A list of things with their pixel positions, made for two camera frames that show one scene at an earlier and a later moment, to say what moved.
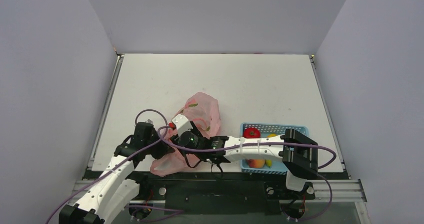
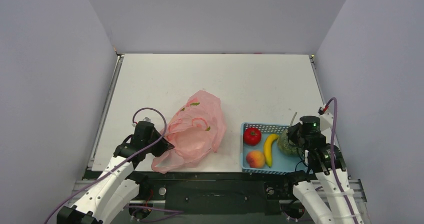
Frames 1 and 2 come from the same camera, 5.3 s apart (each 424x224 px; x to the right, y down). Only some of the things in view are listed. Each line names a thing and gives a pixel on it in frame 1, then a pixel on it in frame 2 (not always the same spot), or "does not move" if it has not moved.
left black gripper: (164, 149) does not move
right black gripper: (180, 138) -> (293, 135)
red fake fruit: (251, 132) does not move
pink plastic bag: (201, 108) does not move
